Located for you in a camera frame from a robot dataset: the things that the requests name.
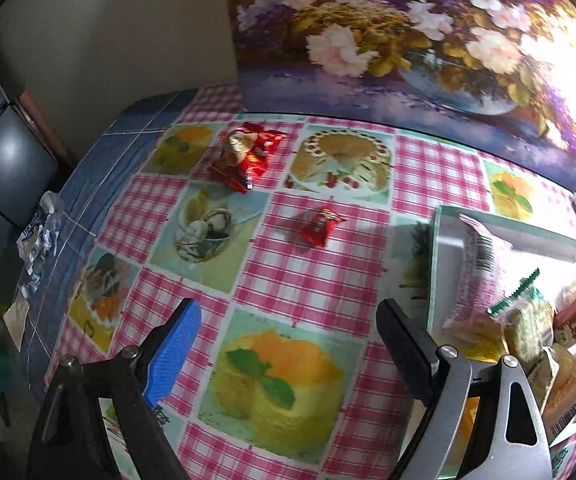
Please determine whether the pink snack packet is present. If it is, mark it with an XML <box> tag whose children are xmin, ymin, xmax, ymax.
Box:
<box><xmin>440</xmin><ymin>214</ymin><xmax>514</xmax><ymax>341</ymax></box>

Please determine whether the yellow cake packet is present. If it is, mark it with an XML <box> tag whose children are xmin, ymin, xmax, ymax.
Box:
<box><xmin>448</xmin><ymin>395</ymin><xmax>480</xmax><ymax>466</ymax></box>

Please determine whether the crumpled blue white wrapper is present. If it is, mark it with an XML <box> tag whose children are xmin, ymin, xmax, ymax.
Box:
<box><xmin>16</xmin><ymin>191</ymin><xmax>64</xmax><ymax>301</ymax></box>

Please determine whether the clear round cracker packet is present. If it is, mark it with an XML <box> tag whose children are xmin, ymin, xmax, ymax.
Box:
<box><xmin>488</xmin><ymin>269</ymin><xmax>556</xmax><ymax>371</ymax></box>

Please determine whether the white paper sheet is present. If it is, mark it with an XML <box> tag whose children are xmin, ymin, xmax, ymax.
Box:
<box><xmin>3</xmin><ymin>300</ymin><xmax>31</xmax><ymax>351</ymax></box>

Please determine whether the floral painting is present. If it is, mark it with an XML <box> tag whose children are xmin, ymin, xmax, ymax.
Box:
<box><xmin>223</xmin><ymin>0</ymin><xmax>576</xmax><ymax>193</ymax></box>

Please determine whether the white tray with teal rim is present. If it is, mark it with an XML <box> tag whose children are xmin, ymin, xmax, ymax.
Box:
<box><xmin>400</xmin><ymin>204</ymin><xmax>576</xmax><ymax>480</ymax></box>

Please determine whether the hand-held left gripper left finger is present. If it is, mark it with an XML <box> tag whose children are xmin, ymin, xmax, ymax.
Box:
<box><xmin>35</xmin><ymin>298</ymin><xmax>203</xmax><ymax>480</ymax></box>

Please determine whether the cream snack packet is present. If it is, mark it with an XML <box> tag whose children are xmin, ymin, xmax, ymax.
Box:
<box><xmin>543</xmin><ymin>350</ymin><xmax>576</xmax><ymax>441</ymax></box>

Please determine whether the blue plaid cloth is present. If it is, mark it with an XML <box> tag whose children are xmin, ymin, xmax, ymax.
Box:
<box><xmin>23</xmin><ymin>87</ymin><xmax>199</xmax><ymax>396</ymax></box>

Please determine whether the small red candy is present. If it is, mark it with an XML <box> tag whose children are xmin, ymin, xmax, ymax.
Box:
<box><xmin>299</xmin><ymin>206</ymin><xmax>347</xmax><ymax>248</ymax></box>

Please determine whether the pink checked fruit-print tablecloth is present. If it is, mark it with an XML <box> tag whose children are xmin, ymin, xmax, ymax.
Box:
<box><xmin>58</xmin><ymin>85</ymin><xmax>576</xmax><ymax>480</ymax></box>

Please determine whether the brown wooden board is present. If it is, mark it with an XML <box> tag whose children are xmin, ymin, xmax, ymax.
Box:
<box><xmin>15</xmin><ymin>90</ymin><xmax>75</xmax><ymax>171</ymax></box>

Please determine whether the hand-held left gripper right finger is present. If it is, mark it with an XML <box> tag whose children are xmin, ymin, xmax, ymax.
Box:
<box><xmin>376</xmin><ymin>298</ymin><xmax>554</xmax><ymax>480</ymax></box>

